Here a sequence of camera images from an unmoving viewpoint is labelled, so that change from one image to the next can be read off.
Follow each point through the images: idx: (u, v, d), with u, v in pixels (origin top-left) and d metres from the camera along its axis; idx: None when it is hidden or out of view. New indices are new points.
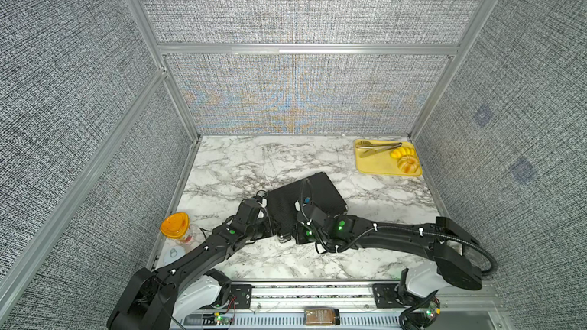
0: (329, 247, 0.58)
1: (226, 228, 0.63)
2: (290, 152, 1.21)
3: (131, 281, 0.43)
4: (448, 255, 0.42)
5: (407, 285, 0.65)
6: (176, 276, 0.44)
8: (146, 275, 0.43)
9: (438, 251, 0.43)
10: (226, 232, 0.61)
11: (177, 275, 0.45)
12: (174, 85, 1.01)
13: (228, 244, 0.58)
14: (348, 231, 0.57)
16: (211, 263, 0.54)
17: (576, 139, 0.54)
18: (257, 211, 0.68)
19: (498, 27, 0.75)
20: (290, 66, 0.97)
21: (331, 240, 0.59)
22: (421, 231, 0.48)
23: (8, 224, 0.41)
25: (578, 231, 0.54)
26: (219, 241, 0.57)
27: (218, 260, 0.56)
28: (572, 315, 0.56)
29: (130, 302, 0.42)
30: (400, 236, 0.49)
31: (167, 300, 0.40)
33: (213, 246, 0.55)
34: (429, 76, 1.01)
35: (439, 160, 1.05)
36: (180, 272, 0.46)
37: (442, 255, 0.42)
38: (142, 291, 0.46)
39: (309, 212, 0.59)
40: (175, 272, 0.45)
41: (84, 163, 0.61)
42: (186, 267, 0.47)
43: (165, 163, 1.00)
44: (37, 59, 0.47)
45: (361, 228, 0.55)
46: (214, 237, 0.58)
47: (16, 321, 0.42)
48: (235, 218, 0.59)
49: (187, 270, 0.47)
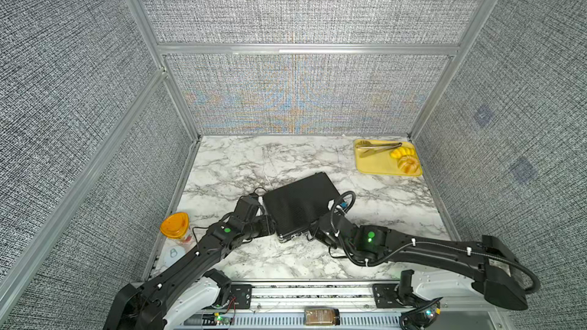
0: (359, 261, 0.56)
1: (219, 228, 0.58)
2: (290, 152, 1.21)
3: (118, 298, 0.41)
4: (500, 279, 0.40)
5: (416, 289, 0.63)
6: (163, 292, 0.43)
8: (131, 290, 0.42)
9: (491, 273, 0.42)
10: (220, 231, 0.58)
11: (164, 289, 0.43)
12: (174, 85, 1.01)
13: (224, 244, 0.55)
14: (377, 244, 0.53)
16: (204, 267, 0.52)
17: (576, 139, 0.54)
18: (257, 208, 0.65)
19: (498, 27, 0.75)
20: (290, 66, 0.97)
21: (358, 253, 0.57)
22: (470, 248, 0.45)
23: (8, 224, 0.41)
25: (578, 231, 0.54)
26: (212, 243, 0.54)
27: (213, 261, 0.54)
28: (572, 315, 0.56)
29: (118, 319, 0.40)
30: (444, 254, 0.47)
31: (151, 321, 0.39)
33: (205, 250, 0.52)
34: (429, 76, 1.01)
35: (439, 160, 1.05)
36: (168, 286, 0.44)
37: (495, 279, 0.40)
38: (132, 304, 0.45)
39: (338, 219, 0.55)
40: (161, 286, 0.44)
41: (84, 163, 0.61)
42: (173, 280, 0.45)
43: (165, 163, 1.00)
44: (37, 59, 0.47)
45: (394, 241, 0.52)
46: (205, 240, 0.55)
47: (16, 321, 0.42)
48: (233, 215, 0.64)
49: (175, 283, 0.45)
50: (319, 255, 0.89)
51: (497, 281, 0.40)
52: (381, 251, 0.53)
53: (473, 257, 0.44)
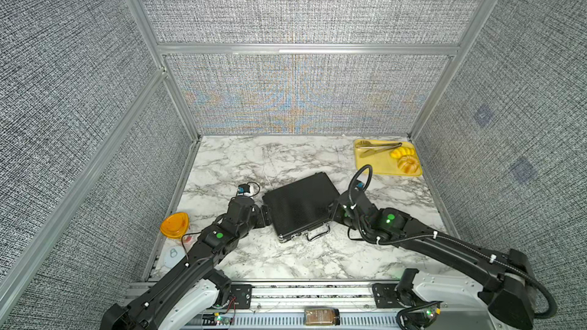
0: (371, 238, 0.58)
1: (211, 235, 0.56)
2: (290, 152, 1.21)
3: (104, 320, 0.40)
4: (517, 291, 0.39)
5: (416, 288, 0.63)
6: (149, 311, 0.42)
8: (118, 312, 0.41)
9: (508, 284, 0.41)
10: (212, 238, 0.55)
11: (152, 307, 0.42)
12: (174, 85, 1.01)
13: (215, 251, 0.53)
14: (395, 227, 0.52)
16: (196, 276, 0.50)
17: (576, 139, 0.54)
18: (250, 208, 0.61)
19: (498, 27, 0.75)
20: (290, 66, 0.97)
21: (372, 230, 0.56)
22: (494, 257, 0.44)
23: (8, 224, 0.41)
25: (578, 231, 0.54)
26: (202, 252, 0.52)
27: (207, 268, 0.52)
28: (572, 315, 0.56)
29: None
30: (465, 255, 0.45)
31: None
33: (196, 260, 0.50)
34: (429, 76, 1.01)
35: (439, 160, 1.05)
36: (155, 302, 0.43)
37: (512, 290, 0.39)
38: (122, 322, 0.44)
39: (357, 195, 0.56)
40: (149, 304, 0.42)
41: (84, 163, 0.61)
42: (161, 296, 0.44)
43: (165, 163, 1.00)
44: (37, 59, 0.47)
45: (416, 230, 0.51)
46: (196, 249, 0.52)
47: (16, 321, 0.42)
48: (225, 218, 0.61)
49: (163, 299, 0.44)
50: (319, 255, 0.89)
51: (512, 292, 0.39)
52: (396, 233, 0.52)
53: (494, 264, 0.43)
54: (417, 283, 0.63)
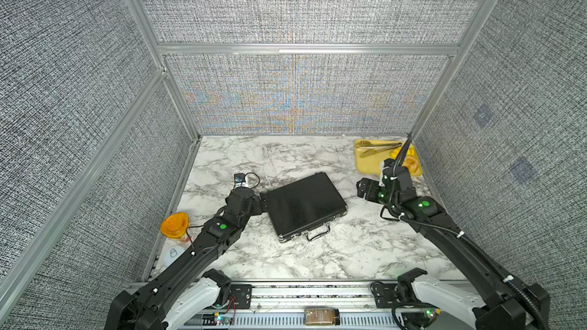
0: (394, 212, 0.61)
1: (215, 227, 0.57)
2: (290, 152, 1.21)
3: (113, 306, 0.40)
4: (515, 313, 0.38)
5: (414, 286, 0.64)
6: (159, 296, 0.42)
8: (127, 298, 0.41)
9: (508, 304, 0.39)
10: (216, 230, 0.56)
11: (161, 292, 0.43)
12: (174, 85, 1.01)
13: (220, 241, 0.54)
14: (424, 214, 0.52)
16: (203, 266, 0.51)
17: (576, 139, 0.54)
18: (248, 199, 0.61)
19: (498, 27, 0.75)
20: (290, 66, 0.97)
21: (400, 206, 0.58)
22: (510, 277, 0.42)
23: (8, 224, 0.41)
25: (578, 231, 0.54)
26: (208, 242, 0.53)
27: (212, 258, 0.53)
28: (572, 315, 0.56)
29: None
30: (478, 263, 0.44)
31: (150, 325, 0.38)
33: (201, 250, 0.51)
34: (429, 76, 1.01)
35: (439, 160, 1.05)
36: (164, 289, 0.43)
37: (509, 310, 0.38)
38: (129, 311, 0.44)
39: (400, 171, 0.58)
40: (157, 290, 0.43)
41: (84, 163, 0.61)
42: (170, 283, 0.44)
43: (165, 163, 1.00)
44: (37, 59, 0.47)
45: (442, 221, 0.51)
46: (201, 240, 0.53)
47: (16, 321, 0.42)
48: (227, 210, 0.62)
49: (172, 286, 0.44)
50: (319, 255, 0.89)
51: (508, 311, 0.38)
52: (421, 217, 0.53)
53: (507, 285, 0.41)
54: (420, 282, 0.63)
